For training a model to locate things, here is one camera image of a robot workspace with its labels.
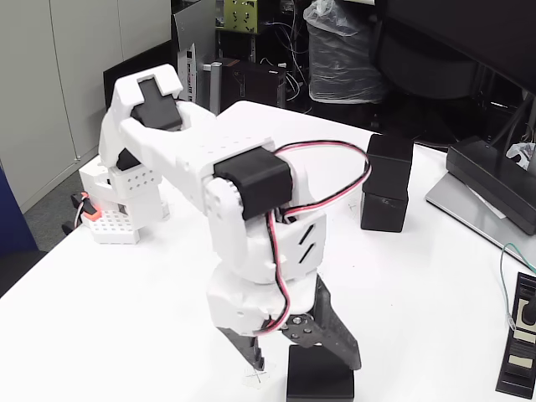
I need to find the black cube block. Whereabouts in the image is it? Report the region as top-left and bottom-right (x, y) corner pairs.
(360, 192), (410, 234)
(286, 343), (356, 402)
(362, 133), (415, 203)

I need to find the orange table clamp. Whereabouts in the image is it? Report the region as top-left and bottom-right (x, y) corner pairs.
(61, 191), (102, 235)

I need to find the silver monitor stand base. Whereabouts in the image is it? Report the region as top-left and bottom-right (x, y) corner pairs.
(425, 171), (536, 269)

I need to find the black power strip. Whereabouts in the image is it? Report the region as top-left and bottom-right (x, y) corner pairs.
(495, 271), (536, 399)

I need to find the black power plug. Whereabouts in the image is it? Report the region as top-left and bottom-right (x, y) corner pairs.
(522, 292), (536, 327)

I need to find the black box device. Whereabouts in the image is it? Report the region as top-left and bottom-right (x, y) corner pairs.
(446, 136), (536, 235)

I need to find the black computer case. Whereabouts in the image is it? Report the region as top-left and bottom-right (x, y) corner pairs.
(219, 58), (288, 108)

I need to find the blue partition panel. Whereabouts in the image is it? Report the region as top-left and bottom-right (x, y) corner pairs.
(0, 161), (39, 256)

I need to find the clear plastic trash bag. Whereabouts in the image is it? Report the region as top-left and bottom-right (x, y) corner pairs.
(303, 0), (389, 105)

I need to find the crumpled white plastic wrap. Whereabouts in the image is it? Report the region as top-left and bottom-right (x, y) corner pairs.
(505, 142), (536, 171)

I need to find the yellow-green perforated board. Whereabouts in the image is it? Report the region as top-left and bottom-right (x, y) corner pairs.
(223, 0), (260, 34)

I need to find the green cable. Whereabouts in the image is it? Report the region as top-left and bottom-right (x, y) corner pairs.
(499, 242), (536, 330)

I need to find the red white black servo cable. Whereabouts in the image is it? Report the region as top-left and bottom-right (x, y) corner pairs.
(255, 141), (373, 337)

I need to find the silver metal post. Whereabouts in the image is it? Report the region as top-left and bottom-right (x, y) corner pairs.
(204, 61), (223, 116)

